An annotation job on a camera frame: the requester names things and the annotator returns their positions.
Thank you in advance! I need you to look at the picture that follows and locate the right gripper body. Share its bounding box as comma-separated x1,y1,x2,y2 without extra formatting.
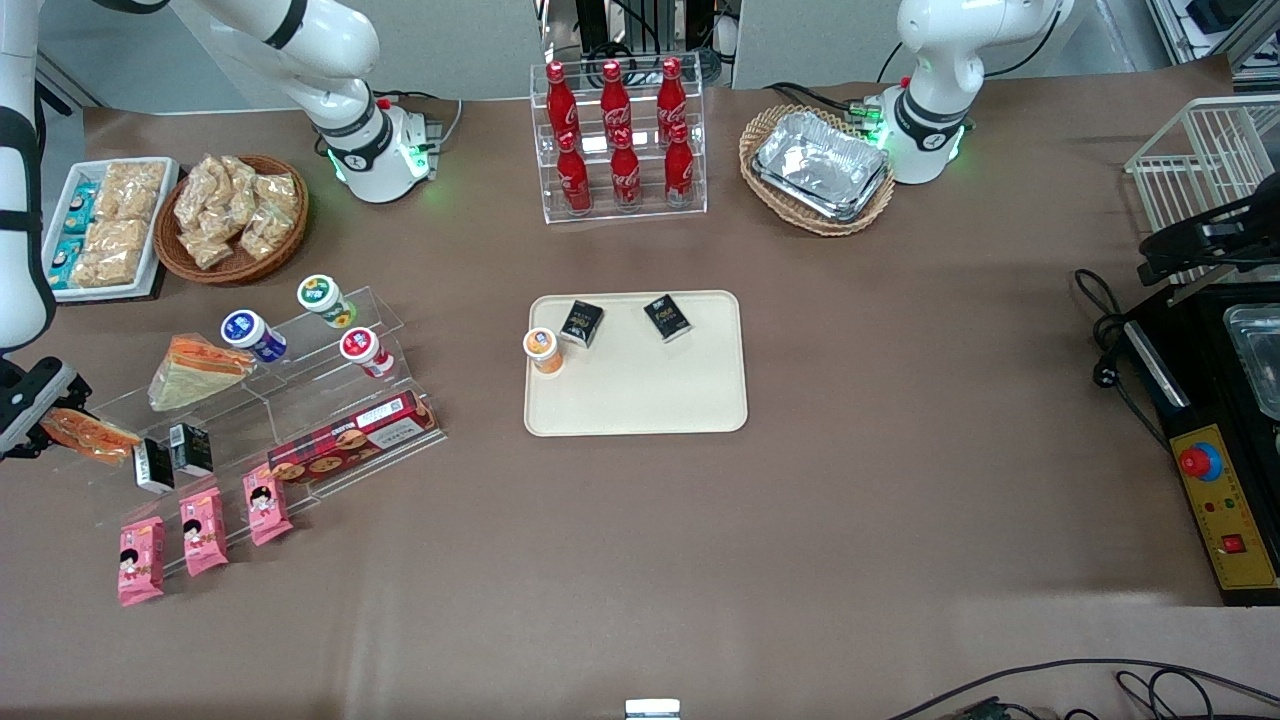
0,358,79,401

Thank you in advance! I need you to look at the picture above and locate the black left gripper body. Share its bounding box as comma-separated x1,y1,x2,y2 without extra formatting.
1138,178,1280,286

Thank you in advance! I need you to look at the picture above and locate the triangular sandwich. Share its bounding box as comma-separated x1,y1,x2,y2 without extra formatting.
45,407,143,466
148,335,257,413

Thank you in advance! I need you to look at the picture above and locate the cream plastic serving tray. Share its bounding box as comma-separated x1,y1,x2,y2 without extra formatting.
524,290,749,438

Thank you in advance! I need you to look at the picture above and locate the stainless steel food container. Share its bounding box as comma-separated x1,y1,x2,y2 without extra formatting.
1222,305,1280,421

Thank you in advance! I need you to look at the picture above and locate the beige crispy snack pack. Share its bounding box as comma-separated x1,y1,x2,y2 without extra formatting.
103,160,167,221
72,250,143,291
85,218,151,263

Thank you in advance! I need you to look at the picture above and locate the black machine yellow control panel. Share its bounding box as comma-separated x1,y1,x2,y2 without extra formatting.
1118,283,1280,608

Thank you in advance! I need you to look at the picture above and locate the small black white carton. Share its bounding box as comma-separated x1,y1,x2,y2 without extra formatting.
168,423,214,477
133,438,175,495

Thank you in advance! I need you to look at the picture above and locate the white rectangular dish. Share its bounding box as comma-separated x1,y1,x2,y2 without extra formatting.
42,157,181,303

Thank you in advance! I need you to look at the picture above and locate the pink cartoon snack pack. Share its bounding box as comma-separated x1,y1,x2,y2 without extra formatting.
180,487,229,577
118,517,166,608
243,464,294,547

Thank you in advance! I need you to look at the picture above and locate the blue lid yogurt cup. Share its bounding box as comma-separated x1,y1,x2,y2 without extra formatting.
221,310,289,363

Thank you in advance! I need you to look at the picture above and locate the dark brown wicker basket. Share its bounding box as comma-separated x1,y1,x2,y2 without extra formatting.
155,155,309,286

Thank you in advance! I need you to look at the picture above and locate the clear acrylic tiered shelf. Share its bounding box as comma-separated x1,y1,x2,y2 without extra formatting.
48,285,448,578

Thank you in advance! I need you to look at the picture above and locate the green lid yogurt cup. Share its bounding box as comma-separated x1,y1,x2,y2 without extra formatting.
297,274,357,329

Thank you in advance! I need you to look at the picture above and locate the red plaid cookie box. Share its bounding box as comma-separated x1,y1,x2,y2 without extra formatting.
267,390,439,486

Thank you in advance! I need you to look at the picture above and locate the red lid yogurt cup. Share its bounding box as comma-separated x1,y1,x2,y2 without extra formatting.
340,327,395,379

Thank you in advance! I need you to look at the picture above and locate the light tan wicker basket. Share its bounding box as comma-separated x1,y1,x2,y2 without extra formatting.
739,104,896,237

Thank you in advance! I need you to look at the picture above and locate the aluminium foil container stack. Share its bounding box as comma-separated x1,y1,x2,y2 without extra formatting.
752,110,891,221

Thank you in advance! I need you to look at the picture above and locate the orange lid yogurt cup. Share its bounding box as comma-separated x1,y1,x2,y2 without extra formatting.
523,327,564,376

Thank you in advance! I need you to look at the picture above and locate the small electronic board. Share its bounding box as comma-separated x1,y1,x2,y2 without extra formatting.
930,697,1061,720

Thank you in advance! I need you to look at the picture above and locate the red cola bottle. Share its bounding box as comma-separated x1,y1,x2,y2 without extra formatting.
657,57,691,131
600,60,633,136
664,122,696,204
545,61,579,136
610,127,644,209
556,130,593,214

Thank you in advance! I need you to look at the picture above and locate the small black printed box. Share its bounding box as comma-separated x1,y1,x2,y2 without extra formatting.
558,299,606,348
643,293,695,343

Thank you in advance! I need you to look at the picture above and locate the clear acrylic bottle rack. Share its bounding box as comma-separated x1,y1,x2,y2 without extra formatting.
530,60,708,225

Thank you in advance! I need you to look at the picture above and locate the black equipment stand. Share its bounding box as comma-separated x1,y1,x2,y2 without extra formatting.
535,0,741,86

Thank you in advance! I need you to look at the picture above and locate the white wire rack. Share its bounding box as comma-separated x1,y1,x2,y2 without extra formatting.
1124,95,1280,286

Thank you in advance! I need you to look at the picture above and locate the silver metal handle bar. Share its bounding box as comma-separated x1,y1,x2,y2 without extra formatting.
1123,320,1191,409

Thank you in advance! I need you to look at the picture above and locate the black power cable with plug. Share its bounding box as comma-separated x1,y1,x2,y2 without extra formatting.
1075,268,1171,451

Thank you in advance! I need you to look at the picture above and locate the aluminium frame profile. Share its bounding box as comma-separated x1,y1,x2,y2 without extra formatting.
1145,0,1280,76

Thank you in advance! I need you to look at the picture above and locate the left arm base cable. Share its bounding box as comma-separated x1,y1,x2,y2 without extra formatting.
765,80,886,126

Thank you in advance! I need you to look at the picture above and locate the looped black cable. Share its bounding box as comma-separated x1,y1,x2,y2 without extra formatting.
1115,668,1216,720

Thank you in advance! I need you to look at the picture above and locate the long black cable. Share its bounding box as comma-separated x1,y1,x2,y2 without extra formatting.
885,658,1280,720

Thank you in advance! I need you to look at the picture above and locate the right arm base cable connector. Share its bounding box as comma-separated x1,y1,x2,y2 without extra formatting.
375,90,466,156

